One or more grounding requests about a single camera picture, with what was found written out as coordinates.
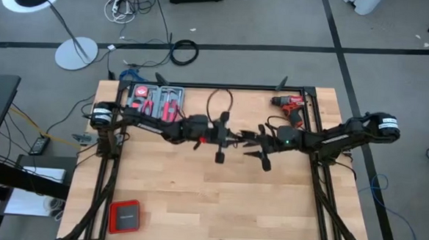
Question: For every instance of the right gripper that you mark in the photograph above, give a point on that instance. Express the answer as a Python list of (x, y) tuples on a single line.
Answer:
[(270, 143)]

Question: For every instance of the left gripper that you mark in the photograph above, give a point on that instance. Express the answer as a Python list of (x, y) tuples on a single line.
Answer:
[(222, 135)]

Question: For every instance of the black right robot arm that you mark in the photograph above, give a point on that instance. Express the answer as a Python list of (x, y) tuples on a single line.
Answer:
[(331, 139)]

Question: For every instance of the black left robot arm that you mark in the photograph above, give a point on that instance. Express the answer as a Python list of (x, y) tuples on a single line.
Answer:
[(151, 126)]

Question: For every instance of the grey tool kit case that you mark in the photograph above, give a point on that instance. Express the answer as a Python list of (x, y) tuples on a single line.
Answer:
[(156, 95)]

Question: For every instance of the red tape measure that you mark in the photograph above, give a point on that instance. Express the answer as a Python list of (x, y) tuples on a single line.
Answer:
[(141, 91)]

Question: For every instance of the red-rimmed black box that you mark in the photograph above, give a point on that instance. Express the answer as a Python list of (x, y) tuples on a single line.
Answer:
[(124, 218)]

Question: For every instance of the floor lamp with grey base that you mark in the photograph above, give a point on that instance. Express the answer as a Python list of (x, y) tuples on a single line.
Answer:
[(76, 54)]

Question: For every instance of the white plastic container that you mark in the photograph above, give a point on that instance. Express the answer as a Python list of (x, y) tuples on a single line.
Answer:
[(364, 3)]

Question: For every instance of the black power adapter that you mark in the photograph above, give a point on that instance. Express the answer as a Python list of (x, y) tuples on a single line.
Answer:
[(39, 145)]

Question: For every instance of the white box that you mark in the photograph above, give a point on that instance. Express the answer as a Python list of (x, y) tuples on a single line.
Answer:
[(22, 203)]

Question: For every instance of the black stand beam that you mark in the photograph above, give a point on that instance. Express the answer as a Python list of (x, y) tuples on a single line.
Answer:
[(13, 177)]

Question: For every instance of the black aluminium frame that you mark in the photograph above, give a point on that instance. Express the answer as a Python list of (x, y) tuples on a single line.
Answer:
[(220, 86)]

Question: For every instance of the black pointed frame clamp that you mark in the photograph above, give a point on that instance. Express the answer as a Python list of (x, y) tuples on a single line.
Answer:
[(282, 84), (161, 79)]

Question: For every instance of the grey metal bracket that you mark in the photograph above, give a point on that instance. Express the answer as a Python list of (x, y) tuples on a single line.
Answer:
[(82, 139)]

